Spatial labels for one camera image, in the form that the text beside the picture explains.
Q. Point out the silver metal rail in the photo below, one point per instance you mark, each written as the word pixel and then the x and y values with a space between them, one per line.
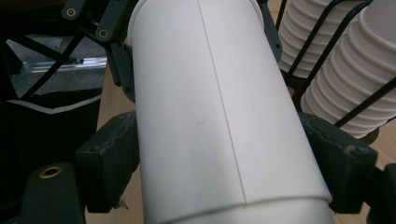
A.
pixel 71 64

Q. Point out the stack of white ribbed cups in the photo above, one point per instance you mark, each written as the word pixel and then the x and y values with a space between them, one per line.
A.
pixel 300 40
pixel 351 77

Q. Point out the black tripod stand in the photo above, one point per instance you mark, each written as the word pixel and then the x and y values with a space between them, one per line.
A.
pixel 54 70

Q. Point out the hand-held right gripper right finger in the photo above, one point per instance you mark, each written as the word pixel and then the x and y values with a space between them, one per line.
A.
pixel 342 161

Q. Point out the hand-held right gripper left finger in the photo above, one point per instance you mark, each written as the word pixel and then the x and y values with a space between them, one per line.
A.
pixel 107 161

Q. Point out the white paper cup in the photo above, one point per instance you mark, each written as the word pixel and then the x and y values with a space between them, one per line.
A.
pixel 202 109

